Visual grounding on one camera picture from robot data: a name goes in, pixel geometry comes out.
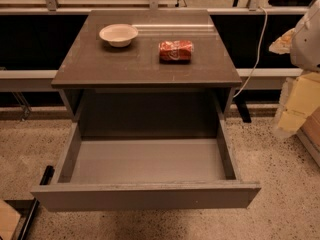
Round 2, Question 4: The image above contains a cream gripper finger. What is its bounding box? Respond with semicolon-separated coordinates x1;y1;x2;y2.
269;28;295;55
273;72;320;138

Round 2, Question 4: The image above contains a red coke can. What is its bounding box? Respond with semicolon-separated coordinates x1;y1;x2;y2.
159;40;194;62

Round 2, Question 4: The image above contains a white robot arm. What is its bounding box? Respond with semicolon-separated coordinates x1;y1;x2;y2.
269;0;320;138

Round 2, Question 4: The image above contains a grey drawer cabinet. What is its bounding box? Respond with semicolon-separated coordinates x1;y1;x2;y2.
52;10;240;139

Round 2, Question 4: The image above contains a white bowl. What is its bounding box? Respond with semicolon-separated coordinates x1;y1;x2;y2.
99;24;138;48

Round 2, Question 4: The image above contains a wooden board corner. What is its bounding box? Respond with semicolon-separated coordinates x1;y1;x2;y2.
0;200;21;240

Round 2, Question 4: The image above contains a white cable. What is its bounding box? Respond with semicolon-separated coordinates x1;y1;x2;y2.
232;6;269;99

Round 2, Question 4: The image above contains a metal window rail frame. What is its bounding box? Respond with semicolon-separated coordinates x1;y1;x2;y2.
0;0;320;16

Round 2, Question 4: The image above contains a black floor bracket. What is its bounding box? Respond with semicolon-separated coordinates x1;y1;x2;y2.
5;165;54;240

